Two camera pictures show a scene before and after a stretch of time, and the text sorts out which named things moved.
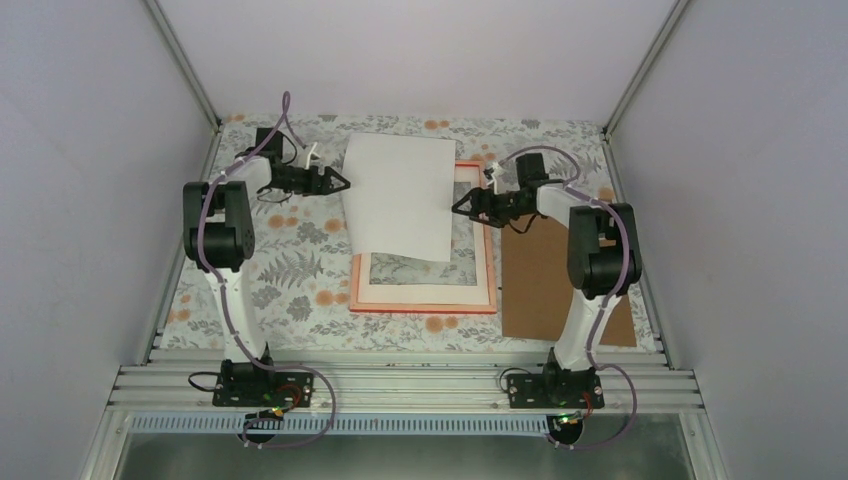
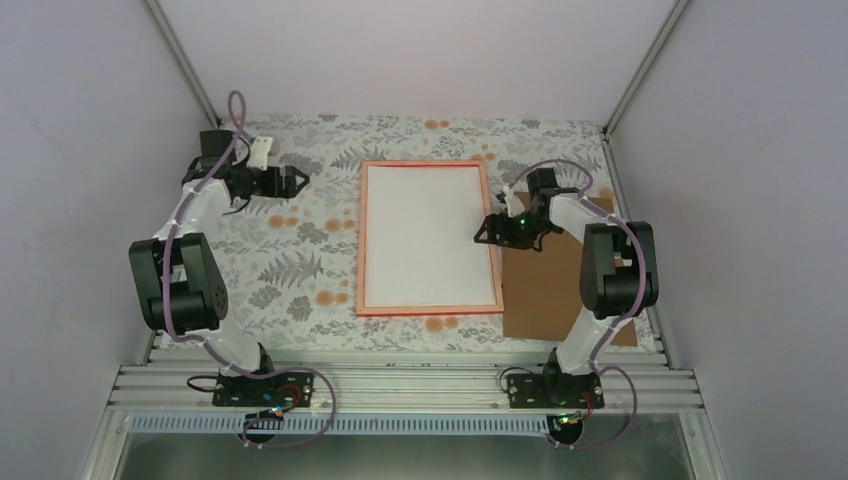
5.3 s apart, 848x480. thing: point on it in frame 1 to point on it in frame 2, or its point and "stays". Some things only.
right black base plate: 555,389 stays
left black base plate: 262,387 stays
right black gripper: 477,194 to 492,222
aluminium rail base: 405,379 stays
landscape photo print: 397,194 to 422,223
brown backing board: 538,299 stays
